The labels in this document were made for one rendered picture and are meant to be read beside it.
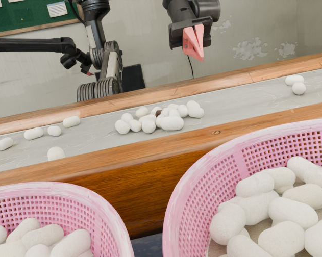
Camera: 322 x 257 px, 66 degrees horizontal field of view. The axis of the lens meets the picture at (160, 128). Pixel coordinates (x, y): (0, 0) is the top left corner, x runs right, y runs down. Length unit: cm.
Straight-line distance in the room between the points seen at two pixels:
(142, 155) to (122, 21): 229
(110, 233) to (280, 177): 15
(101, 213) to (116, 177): 7
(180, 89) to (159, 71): 191
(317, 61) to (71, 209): 67
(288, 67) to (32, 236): 65
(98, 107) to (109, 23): 193
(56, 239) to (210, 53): 250
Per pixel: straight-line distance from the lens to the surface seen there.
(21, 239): 24
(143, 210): 27
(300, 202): 22
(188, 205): 18
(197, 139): 27
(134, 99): 61
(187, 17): 64
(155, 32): 252
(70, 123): 55
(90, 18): 109
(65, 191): 23
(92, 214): 20
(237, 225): 19
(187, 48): 62
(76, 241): 21
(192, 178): 20
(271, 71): 69
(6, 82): 271
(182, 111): 43
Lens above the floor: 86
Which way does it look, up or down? 18 degrees down
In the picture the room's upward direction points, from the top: 11 degrees counter-clockwise
